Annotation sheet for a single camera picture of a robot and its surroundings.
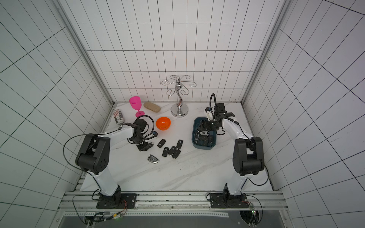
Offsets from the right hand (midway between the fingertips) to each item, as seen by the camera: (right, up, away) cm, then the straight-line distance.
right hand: (205, 124), depth 93 cm
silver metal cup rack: (-17, +27, 0) cm, 32 cm away
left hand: (-42, -17, 0) cm, 45 cm away
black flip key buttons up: (-19, -19, -3) cm, 27 cm away
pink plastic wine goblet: (-50, +15, +9) cm, 53 cm away
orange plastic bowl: (-30, 0, +10) cm, 32 cm away
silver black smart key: (-34, -22, -5) cm, 41 cm away
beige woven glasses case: (-41, +12, +22) cm, 48 cm away
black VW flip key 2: (-27, -18, -2) cm, 32 cm away
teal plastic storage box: (-1, -11, +2) cm, 11 cm away
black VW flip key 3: (-22, -17, -1) cm, 28 cm away
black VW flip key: (-30, -13, +1) cm, 33 cm away
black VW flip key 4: (-17, -13, +2) cm, 22 cm away
